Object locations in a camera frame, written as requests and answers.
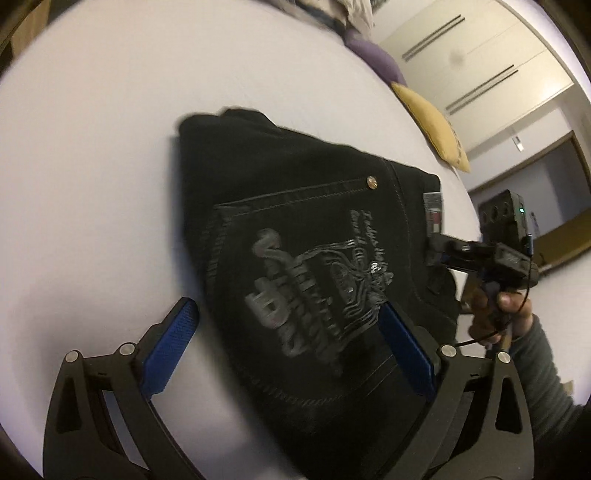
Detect black pants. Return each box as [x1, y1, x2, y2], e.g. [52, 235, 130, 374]
[178, 109, 459, 479]

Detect grey sleeved right forearm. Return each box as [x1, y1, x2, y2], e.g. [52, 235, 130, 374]
[510, 315, 590, 448]

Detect person's right hand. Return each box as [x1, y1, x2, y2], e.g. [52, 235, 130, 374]
[468, 288, 534, 345]

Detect wooden low shelf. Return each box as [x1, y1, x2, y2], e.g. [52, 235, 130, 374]
[469, 132, 590, 273]

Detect yellow pillow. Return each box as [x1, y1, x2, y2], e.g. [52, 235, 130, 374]
[391, 82, 471, 173]

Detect white wardrobe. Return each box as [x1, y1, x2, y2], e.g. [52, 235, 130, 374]
[381, 1, 573, 150]

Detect purple pillow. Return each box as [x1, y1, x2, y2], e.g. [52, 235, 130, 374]
[342, 29, 407, 86]

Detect pile of clothes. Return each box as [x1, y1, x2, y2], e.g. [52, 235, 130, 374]
[288, 0, 386, 36]

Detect black camera box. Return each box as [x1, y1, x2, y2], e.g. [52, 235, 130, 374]
[478, 190, 528, 250]

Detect black cable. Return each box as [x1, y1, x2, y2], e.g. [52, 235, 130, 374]
[450, 232, 537, 349]

